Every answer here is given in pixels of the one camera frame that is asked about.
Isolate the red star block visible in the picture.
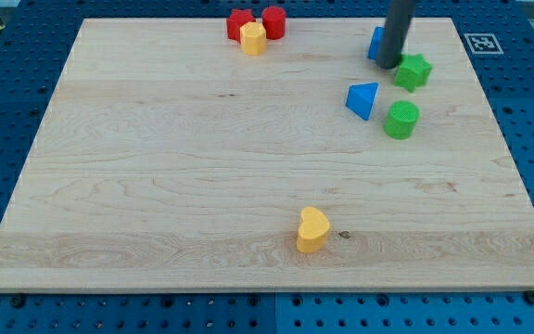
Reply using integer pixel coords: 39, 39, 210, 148
226, 8, 256, 42

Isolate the yellow hexagon block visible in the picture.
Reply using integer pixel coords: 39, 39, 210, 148
240, 21, 267, 56

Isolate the green star block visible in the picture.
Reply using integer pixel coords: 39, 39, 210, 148
393, 54, 433, 93

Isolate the blue triangle block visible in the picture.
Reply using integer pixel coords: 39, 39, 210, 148
345, 83, 379, 121

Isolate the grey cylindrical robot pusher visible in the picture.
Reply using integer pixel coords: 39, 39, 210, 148
375, 0, 417, 70

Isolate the green cylinder block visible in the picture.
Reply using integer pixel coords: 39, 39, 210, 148
383, 100, 420, 140

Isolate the wooden board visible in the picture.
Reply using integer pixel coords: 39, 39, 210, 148
0, 18, 534, 293

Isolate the white fiducial marker tag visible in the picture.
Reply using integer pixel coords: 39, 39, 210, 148
464, 32, 503, 55

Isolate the red cylinder block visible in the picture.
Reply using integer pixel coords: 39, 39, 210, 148
261, 6, 286, 40

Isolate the blue cube block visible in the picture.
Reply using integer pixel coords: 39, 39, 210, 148
367, 26, 385, 60

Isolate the yellow heart block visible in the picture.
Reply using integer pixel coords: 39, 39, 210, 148
297, 206, 331, 253

